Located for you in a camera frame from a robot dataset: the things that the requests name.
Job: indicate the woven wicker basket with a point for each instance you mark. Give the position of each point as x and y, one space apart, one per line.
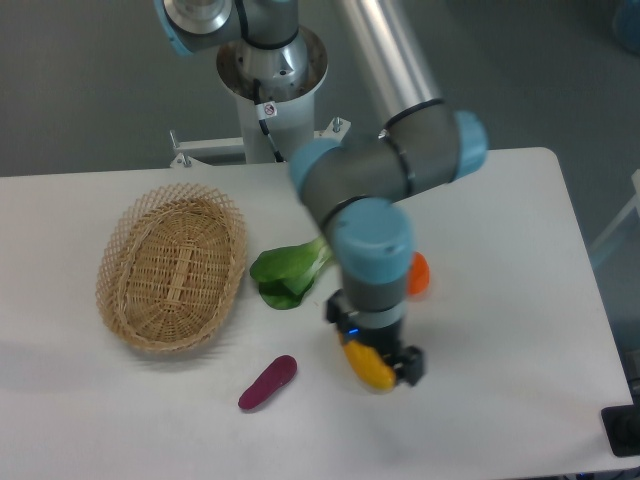
172 268

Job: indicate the green bok choy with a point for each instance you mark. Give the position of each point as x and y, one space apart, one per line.
284 275

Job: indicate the purple sweet potato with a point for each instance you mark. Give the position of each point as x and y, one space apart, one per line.
278 374

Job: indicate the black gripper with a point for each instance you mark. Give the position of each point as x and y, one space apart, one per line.
408 363

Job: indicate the black device at table edge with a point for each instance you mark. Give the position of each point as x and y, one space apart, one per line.
621 424

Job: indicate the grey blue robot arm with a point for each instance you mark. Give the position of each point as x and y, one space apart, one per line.
352 192

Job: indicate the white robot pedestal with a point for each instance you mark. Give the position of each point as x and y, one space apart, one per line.
274 93

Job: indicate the orange tangerine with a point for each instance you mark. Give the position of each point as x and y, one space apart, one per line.
418 275

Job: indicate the white metal frame right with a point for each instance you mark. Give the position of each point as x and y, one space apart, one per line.
620 227

